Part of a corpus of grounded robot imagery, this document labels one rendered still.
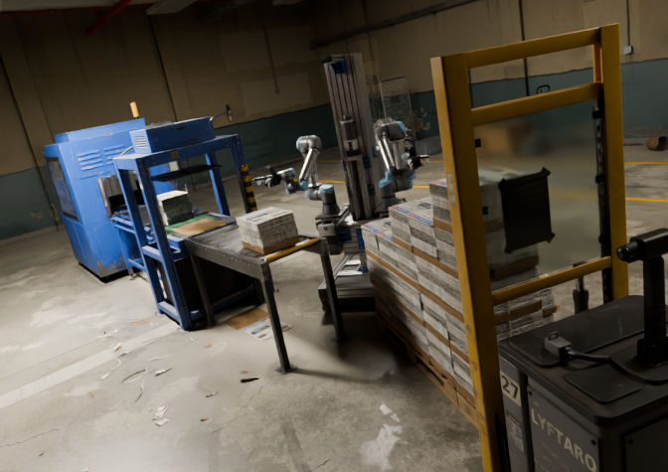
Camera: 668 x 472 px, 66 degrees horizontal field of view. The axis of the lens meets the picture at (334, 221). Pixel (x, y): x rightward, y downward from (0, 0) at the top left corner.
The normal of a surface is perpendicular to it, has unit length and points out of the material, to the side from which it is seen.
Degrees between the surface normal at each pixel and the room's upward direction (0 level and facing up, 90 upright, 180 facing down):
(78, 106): 90
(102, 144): 90
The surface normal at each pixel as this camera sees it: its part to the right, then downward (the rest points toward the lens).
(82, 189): 0.61, 0.10
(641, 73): -0.77, 0.29
